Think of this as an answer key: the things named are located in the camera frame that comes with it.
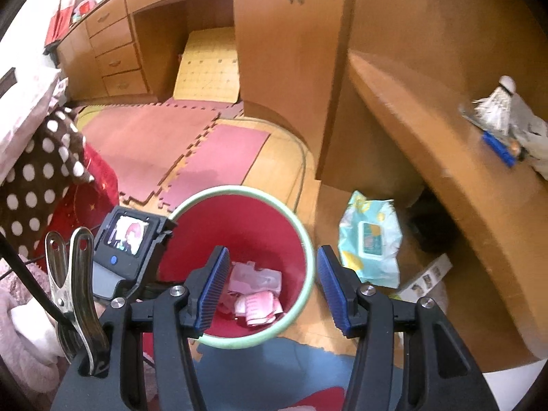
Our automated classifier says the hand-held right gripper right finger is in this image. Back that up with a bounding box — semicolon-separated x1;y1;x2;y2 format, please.
316;245;499;411

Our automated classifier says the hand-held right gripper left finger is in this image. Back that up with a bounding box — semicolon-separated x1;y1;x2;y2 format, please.
51;245;232;411

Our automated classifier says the pink patterned packet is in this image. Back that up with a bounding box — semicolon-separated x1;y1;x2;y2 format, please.
220;289;283;328

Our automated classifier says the red bin with green rim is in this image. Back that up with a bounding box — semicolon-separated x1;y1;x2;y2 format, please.
156;185;317;349

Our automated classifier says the white and green carton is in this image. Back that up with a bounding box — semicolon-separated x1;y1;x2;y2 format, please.
396;252;453;302

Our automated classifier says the wooden corner shelf unit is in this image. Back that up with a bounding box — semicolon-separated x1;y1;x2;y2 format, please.
317;0;548;373

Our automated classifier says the blue plastic stick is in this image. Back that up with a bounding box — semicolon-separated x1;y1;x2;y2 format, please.
482;130;519;167

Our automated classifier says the white shuttlecock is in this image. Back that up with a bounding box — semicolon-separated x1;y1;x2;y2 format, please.
471;75;521;135

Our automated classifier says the white plastic bag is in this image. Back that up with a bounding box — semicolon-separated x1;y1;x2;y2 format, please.
511;94;548;180

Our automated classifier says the metal spring clip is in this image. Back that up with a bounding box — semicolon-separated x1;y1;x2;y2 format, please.
45;228;110;375

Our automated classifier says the blue wet wipes pack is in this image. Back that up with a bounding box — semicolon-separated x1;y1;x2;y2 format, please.
338;190;403;287

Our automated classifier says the pink foam floor mat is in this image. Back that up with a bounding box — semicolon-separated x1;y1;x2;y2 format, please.
79;103;221;204

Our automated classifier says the blue foam floor mat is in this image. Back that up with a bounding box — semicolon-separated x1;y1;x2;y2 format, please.
188;336;405;411

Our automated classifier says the brown polka dot blanket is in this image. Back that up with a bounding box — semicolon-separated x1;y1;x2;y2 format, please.
0;107;95;262

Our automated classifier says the purple foam floor mat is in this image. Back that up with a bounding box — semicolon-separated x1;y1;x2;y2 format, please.
160;124;271;212

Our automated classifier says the pink fluffy blanket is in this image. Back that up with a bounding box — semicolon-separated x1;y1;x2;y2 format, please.
0;265;69;399

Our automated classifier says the pale pink bedding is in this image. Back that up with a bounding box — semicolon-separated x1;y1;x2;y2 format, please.
0;66;69;172

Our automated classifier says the yellow checked mat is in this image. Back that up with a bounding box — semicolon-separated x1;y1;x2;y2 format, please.
171;28;241;104

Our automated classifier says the red hanging cloth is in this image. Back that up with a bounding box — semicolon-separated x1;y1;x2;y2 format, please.
43;0;86;52

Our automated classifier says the wooden wardrobe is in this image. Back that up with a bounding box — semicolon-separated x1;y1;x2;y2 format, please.
233;0;356;189

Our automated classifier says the black cable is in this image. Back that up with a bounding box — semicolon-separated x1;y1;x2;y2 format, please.
0;233;71;324

